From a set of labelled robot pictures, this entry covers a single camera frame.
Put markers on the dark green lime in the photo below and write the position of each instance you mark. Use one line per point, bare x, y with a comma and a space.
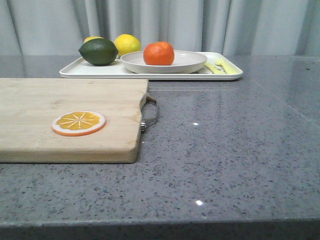
99, 51

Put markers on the white bear-print tray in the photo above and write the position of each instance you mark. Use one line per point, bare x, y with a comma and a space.
80, 68

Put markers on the grey curtain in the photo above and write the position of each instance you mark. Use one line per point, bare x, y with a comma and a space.
229, 27

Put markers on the yellow plastic fork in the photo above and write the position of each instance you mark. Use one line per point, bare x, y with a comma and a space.
227, 67

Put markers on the yellow lemon behind lime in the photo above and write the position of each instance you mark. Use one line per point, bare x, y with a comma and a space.
92, 38

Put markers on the yellow plastic knife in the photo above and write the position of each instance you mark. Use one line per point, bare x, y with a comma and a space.
214, 69

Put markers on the beige round plate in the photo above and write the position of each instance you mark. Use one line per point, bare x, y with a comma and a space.
185, 62

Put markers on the metal cutting board handle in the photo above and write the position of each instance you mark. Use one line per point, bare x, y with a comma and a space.
151, 114

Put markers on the orange slice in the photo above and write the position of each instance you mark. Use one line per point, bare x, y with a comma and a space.
78, 123

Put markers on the wooden cutting board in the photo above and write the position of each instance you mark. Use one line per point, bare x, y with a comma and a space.
28, 106

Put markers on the whole orange fruit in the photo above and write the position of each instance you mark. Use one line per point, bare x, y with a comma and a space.
159, 54

